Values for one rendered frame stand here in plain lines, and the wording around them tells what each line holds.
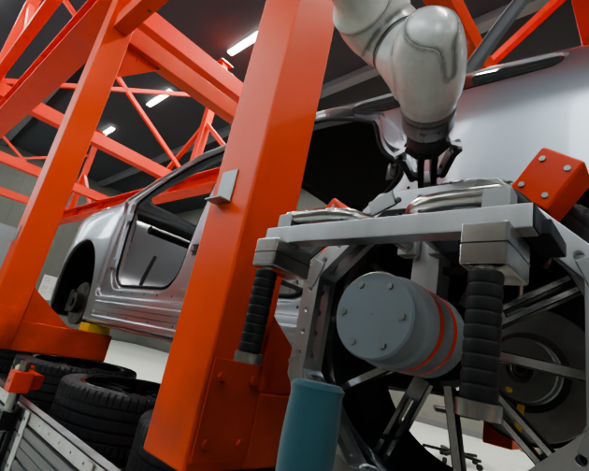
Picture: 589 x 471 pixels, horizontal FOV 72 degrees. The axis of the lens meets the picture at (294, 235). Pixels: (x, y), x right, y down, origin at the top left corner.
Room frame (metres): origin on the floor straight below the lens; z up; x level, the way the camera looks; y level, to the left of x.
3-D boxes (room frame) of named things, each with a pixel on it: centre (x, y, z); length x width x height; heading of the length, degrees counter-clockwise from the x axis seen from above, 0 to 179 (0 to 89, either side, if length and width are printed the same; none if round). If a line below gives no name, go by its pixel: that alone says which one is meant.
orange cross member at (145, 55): (3.32, 0.52, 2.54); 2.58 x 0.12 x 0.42; 135
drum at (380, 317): (0.65, -0.20, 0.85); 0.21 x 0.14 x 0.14; 135
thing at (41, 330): (2.59, 1.25, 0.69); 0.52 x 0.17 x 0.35; 135
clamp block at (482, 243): (0.44, -0.23, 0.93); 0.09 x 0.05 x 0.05; 135
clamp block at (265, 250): (0.67, 0.01, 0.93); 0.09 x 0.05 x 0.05; 135
